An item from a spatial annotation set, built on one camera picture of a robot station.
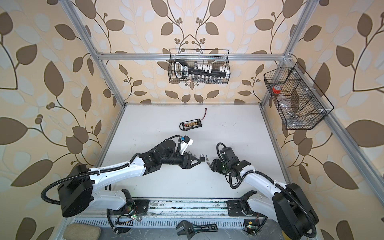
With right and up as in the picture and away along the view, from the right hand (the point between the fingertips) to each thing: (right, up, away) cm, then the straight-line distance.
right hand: (214, 169), depth 86 cm
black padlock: (-7, +4, +6) cm, 10 cm away
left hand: (-9, +9, -13) cm, 18 cm away
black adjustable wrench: (-13, -22, -18) cm, 31 cm away
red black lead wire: (-4, +34, +30) cm, 45 cm away
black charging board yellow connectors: (-15, +25, +21) cm, 36 cm away
